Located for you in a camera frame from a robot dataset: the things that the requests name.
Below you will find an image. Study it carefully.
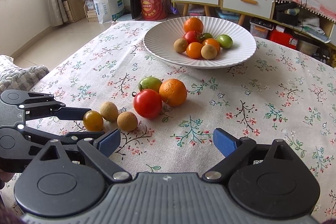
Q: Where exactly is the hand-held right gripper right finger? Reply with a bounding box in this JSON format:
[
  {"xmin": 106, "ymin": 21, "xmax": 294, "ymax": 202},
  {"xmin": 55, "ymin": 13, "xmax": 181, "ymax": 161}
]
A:
[{"xmin": 202, "ymin": 128, "xmax": 297, "ymax": 184}]

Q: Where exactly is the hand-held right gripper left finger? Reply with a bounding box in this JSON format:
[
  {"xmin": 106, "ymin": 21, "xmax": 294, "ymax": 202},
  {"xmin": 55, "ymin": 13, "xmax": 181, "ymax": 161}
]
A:
[{"xmin": 38, "ymin": 129, "xmax": 132, "ymax": 184}]

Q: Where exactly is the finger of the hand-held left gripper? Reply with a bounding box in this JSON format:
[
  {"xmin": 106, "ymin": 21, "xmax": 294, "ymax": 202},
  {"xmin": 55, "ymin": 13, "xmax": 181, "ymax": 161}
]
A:
[
  {"xmin": 18, "ymin": 124, "xmax": 105, "ymax": 151},
  {"xmin": 24, "ymin": 93, "xmax": 91, "ymax": 122}
]

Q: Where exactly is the yellow cherry tomato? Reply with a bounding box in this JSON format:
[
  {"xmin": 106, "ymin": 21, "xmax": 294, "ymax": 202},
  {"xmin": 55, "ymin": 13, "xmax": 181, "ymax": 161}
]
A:
[{"xmin": 83, "ymin": 110, "xmax": 104, "ymax": 132}]

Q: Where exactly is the brown longan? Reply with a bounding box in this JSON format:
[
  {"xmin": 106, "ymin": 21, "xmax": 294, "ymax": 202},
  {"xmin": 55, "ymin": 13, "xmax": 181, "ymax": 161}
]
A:
[
  {"xmin": 201, "ymin": 44, "xmax": 218, "ymax": 60},
  {"xmin": 173, "ymin": 38, "xmax": 189, "ymax": 53},
  {"xmin": 100, "ymin": 101, "xmax": 119, "ymax": 122},
  {"xmin": 117, "ymin": 111, "xmax": 138, "ymax": 132}
]

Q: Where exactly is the orange cherry tomato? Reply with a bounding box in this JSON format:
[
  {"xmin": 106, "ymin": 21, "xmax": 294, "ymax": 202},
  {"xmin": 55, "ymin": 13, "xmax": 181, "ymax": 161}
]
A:
[
  {"xmin": 202, "ymin": 38, "xmax": 221, "ymax": 52},
  {"xmin": 186, "ymin": 42, "xmax": 204, "ymax": 59}
]

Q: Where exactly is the light green jujube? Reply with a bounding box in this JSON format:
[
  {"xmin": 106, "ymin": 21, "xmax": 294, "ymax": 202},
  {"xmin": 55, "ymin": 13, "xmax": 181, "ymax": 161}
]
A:
[{"xmin": 216, "ymin": 34, "xmax": 234, "ymax": 49}]

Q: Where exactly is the white ribbed plate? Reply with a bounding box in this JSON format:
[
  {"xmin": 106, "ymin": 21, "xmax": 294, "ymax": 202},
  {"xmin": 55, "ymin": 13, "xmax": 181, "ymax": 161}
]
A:
[{"xmin": 143, "ymin": 16, "xmax": 257, "ymax": 69}]

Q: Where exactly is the orange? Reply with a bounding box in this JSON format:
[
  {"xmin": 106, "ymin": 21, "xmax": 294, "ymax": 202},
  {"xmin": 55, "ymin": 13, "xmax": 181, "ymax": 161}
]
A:
[
  {"xmin": 183, "ymin": 17, "xmax": 204, "ymax": 34},
  {"xmin": 159, "ymin": 78, "xmax": 188, "ymax": 107}
]

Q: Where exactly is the grey quilted cushion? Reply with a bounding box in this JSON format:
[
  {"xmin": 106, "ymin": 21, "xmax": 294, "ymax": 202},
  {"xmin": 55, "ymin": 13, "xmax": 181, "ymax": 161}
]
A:
[{"xmin": 0, "ymin": 55, "xmax": 50, "ymax": 94}]

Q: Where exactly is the floral tablecloth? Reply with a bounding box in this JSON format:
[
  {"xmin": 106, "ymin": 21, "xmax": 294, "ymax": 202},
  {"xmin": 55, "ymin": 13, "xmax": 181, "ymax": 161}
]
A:
[{"xmin": 0, "ymin": 20, "xmax": 336, "ymax": 224}]

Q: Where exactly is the large red tomato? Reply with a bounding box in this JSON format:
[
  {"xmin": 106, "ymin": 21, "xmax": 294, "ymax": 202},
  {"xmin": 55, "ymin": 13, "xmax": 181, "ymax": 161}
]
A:
[{"xmin": 133, "ymin": 89, "xmax": 163, "ymax": 119}]

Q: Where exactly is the pale green tomato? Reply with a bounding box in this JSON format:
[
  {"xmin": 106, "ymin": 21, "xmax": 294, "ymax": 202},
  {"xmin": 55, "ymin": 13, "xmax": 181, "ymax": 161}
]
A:
[{"xmin": 138, "ymin": 76, "xmax": 163, "ymax": 93}]

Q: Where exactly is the red tomato with stem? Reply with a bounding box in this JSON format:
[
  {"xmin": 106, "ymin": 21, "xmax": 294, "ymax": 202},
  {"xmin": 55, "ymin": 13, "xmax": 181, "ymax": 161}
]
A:
[{"xmin": 183, "ymin": 30, "xmax": 203, "ymax": 44}]

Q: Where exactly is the white paper bag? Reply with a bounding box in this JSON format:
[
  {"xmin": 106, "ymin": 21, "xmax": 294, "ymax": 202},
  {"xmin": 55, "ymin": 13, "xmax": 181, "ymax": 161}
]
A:
[{"xmin": 92, "ymin": 0, "xmax": 125, "ymax": 24}]

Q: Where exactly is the red box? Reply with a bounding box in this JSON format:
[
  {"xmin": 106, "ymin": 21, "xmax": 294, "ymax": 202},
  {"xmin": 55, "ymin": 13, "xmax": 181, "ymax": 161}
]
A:
[{"xmin": 268, "ymin": 29, "xmax": 301, "ymax": 50}]

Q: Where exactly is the white storage box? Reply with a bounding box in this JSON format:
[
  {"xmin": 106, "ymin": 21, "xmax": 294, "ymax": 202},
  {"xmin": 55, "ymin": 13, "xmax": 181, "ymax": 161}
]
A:
[{"xmin": 249, "ymin": 17, "xmax": 275, "ymax": 39}]

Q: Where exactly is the black bag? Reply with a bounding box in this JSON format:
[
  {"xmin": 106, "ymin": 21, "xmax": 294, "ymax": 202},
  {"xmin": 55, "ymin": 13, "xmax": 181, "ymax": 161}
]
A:
[{"xmin": 129, "ymin": 0, "xmax": 142, "ymax": 20}]

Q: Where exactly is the red bucket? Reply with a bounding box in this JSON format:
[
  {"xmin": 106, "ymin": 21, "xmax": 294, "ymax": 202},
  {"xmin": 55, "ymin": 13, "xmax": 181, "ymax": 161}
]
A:
[{"xmin": 137, "ymin": 0, "xmax": 170, "ymax": 21}]

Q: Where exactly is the black box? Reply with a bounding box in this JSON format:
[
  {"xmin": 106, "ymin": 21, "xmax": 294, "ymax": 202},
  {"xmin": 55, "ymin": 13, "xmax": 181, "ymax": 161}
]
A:
[{"xmin": 274, "ymin": 2, "xmax": 300, "ymax": 26}]

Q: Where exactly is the low wooden drawer cabinet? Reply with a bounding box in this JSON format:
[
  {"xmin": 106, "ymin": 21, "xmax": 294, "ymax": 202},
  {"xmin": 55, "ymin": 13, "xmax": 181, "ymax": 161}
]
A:
[{"xmin": 220, "ymin": 0, "xmax": 276, "ymax": 28}]

